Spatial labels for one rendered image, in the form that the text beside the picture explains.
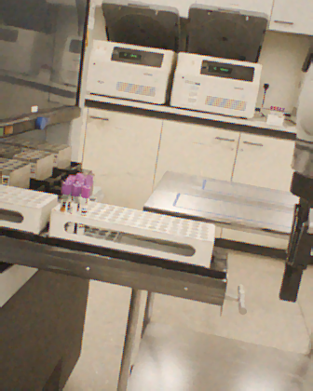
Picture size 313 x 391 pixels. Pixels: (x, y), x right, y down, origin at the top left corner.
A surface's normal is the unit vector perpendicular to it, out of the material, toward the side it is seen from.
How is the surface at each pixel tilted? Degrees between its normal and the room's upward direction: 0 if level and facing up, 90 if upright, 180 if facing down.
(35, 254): 90
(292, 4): 90
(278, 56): 90
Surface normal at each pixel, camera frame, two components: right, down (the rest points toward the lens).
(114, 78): -0.18, 0.21
